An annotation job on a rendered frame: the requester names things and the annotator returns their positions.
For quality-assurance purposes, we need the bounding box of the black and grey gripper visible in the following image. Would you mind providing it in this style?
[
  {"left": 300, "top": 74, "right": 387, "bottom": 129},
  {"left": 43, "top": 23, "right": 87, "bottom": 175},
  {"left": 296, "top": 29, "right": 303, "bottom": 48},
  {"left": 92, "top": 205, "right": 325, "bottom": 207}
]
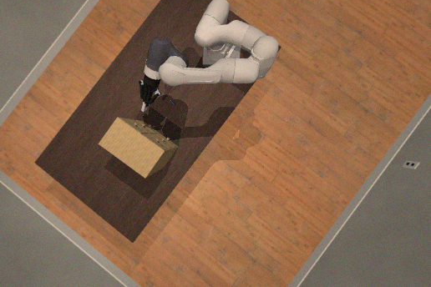
[{"left": 139, "top": 75, "right": 161, "bottom": 112}]

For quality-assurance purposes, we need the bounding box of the tan wooden chest of drawers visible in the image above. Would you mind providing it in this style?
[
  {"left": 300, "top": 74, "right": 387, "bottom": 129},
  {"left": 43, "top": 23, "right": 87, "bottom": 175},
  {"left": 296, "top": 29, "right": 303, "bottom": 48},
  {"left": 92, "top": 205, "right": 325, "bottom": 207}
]
[{"left": 99, "top": 117, "right": 179, "bottom": 178}]

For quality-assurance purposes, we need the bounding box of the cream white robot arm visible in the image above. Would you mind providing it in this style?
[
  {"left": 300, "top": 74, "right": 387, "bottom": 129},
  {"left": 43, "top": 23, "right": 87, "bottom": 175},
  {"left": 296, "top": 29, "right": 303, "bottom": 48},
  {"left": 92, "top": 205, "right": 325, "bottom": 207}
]
[{"left": 144, "top": 0, "right": 279, "bottom": 86}]

